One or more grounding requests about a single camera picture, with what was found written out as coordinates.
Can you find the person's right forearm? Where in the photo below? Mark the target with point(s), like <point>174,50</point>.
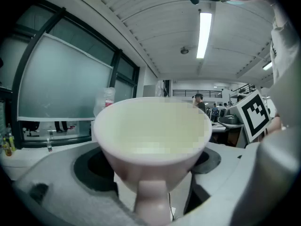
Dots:
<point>275,126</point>

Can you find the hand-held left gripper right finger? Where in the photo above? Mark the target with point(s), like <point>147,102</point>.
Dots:
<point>230,182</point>

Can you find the small ceiling light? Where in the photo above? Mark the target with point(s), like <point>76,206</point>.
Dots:
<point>267,65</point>

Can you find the black office chair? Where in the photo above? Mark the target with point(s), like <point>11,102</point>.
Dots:
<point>31,127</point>

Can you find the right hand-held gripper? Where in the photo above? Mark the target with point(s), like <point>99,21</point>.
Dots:
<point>255,116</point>

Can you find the round ceiling smoke detector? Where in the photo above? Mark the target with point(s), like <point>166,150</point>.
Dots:
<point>184,50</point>

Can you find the black balcony railing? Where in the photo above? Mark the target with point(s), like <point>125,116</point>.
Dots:
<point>197,93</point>

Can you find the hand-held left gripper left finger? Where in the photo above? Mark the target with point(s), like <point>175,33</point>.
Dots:
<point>61,187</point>

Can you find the clear plastic bottle red label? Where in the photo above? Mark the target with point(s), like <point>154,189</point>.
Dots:
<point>105,100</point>

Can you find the yellow green drink bottle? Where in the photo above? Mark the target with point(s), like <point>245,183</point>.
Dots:
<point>11,141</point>

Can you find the person's white shirt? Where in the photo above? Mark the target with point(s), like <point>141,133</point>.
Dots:
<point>283,46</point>

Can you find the translucent roller blind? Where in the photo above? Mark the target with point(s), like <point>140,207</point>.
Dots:
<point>63,83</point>

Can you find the black window frame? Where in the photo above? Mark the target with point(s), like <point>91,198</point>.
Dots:
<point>23,62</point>

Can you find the orange drink bottle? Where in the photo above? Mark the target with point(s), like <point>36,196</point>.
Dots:
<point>7,148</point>

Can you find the long ceiling light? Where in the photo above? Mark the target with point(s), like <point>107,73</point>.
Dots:
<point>204,35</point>

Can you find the white round plastic part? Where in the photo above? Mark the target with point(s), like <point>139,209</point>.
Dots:
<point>152,131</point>

